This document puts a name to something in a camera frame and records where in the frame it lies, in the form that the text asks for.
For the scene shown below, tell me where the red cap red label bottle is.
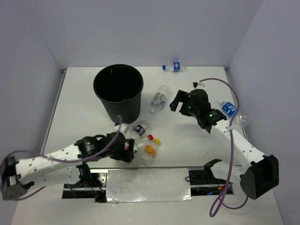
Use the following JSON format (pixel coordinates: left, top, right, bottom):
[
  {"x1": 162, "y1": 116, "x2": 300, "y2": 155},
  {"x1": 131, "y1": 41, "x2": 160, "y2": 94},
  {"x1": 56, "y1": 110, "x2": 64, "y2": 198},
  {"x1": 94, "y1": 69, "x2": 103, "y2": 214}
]
[{"x1": 124, "y1": 134, "x2": 154, "y2": 154}]

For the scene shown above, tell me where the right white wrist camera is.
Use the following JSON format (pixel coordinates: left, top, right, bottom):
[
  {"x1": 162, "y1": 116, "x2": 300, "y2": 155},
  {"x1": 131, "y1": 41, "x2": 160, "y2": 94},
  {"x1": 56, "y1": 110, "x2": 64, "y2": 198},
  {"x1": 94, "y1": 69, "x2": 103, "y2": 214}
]
[{"x1": 193, "y1": 82, "x2": 205, "y2": 89}]

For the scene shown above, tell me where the blue label bottle at wall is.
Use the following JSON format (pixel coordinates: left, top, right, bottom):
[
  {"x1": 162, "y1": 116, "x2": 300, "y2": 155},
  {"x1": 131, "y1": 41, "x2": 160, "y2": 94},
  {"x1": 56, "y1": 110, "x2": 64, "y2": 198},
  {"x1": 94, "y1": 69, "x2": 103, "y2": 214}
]
[{"x1": 162, "y1": 61, "x2": 187, "y2": 73}]

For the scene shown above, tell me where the black plastic waste bin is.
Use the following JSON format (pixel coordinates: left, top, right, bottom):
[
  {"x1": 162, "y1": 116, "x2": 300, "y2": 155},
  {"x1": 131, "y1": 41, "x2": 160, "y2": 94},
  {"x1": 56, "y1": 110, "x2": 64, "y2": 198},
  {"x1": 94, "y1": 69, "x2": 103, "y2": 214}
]
[{"x1": 93, "y1": 64, "x2": 144, "y2": 124}]

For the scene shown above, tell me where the clear bottle dark blue label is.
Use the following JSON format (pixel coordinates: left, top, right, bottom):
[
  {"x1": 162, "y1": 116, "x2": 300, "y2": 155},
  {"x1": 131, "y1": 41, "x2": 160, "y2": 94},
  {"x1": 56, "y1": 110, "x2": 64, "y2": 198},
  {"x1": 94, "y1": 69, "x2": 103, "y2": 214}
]
[{"x1": 128, "y1": 120, "x2": 150, "y2": 140}]

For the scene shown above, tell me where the black metal base rail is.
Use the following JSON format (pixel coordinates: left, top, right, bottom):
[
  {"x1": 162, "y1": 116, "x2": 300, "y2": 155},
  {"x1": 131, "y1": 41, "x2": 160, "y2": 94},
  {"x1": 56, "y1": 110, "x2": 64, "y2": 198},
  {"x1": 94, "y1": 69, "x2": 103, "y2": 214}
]
[{"x1": 62, "y1": 169, "x2": 225, "y2": 203}]

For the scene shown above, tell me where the yellow cap orange label bottle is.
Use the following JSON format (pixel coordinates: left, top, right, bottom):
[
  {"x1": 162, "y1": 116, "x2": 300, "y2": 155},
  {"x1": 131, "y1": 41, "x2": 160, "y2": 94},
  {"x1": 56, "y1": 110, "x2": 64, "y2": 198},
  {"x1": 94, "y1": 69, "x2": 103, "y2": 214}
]
[{"x1": 136, "y1": 138, "x2": 161, "y2": 166}]

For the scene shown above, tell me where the silver foil sheet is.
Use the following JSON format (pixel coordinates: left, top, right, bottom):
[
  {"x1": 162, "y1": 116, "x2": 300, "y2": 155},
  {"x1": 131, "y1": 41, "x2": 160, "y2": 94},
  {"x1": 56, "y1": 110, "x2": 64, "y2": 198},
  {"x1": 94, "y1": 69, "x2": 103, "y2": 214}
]
[{"x1": 106, "y1": 168, "x2": 191, "y2": 203}]

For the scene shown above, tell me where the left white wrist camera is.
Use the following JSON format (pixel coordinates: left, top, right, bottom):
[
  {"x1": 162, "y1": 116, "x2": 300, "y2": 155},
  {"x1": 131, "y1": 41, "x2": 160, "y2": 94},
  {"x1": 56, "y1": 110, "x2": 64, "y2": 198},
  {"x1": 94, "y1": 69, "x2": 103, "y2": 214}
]
[{"x1": 113, "y1": 124, "x2": 128, "y2": 135}]

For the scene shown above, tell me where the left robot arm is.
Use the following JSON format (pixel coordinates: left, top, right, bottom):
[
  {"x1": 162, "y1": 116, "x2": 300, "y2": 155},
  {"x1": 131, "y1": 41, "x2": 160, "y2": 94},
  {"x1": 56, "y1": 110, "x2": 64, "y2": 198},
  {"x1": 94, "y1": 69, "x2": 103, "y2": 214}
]
[{"x1": 0, "y1": 131, "x2": 135, "y2": 201}]

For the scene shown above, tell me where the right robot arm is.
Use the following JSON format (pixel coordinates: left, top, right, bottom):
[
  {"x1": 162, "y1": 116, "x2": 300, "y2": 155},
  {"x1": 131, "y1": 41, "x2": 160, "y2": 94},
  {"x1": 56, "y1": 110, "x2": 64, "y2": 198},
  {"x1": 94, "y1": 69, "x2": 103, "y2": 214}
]
[{"x1": 170, "y1": 89, "x2": 279, "y2": 200}]

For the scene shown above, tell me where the clear bottle white green label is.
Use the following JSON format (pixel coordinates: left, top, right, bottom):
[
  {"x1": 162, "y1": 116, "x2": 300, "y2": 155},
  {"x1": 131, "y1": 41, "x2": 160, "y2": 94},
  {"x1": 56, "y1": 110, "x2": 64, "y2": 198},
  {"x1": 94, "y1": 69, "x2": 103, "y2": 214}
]
[{"x1": 150, "y1": 85, "x2": 171, "y2": 114}]

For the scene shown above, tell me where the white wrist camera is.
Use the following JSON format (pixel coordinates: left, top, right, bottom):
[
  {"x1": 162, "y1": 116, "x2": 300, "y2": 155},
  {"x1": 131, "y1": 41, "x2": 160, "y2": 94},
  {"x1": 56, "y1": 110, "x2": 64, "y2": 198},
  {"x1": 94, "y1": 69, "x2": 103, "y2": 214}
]
[
  {"x1": 193, "y1": 82, "x2": 205, "y2": 89},
  {"x1": 113, "y1": 124, "x2": 128, "y2": 135}
]

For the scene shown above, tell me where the blue label bottle right side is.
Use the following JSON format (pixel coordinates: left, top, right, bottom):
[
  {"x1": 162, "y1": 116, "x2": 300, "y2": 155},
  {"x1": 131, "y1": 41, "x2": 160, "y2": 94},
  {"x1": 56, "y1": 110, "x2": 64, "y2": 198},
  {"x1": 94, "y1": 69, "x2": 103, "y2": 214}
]
[{"x1": 219, "y1": 101, "x2": 247, "y2": 127}]

